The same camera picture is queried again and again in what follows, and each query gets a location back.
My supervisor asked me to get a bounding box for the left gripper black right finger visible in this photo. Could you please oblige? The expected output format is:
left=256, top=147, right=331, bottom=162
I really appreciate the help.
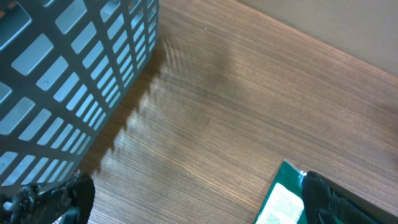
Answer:
left=302, top=171, right=397, bottom=224

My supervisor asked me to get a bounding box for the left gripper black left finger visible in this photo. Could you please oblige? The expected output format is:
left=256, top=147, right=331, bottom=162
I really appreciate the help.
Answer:
left=1, top=173, right=95, bottom=224

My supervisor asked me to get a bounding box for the green snack packet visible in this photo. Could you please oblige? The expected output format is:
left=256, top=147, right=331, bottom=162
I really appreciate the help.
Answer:
left=254, top=160, right=307, bottom=224

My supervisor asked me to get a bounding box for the grey plastic mesh basket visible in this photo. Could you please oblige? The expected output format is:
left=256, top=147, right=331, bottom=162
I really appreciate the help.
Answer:
left=1, top=0, right=159, bottom=195

